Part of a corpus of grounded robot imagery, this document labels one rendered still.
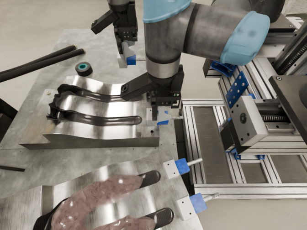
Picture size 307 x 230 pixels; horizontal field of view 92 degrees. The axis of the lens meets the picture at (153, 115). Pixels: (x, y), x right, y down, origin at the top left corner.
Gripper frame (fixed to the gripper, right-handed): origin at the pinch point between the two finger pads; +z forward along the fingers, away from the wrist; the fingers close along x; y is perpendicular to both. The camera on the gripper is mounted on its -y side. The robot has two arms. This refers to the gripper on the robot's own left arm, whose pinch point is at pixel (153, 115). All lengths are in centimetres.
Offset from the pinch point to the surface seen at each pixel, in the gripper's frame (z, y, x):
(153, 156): 6.7, -0.3, -12.6
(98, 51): 12, -32, 55
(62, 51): 8, -51, 50
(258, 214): 93, 78, -33
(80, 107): 0.1, -26.4, 4.3
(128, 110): 3.5, -9.4, 4.7
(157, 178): 7.1, 0.8, -19.3
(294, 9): 67, 234, 238
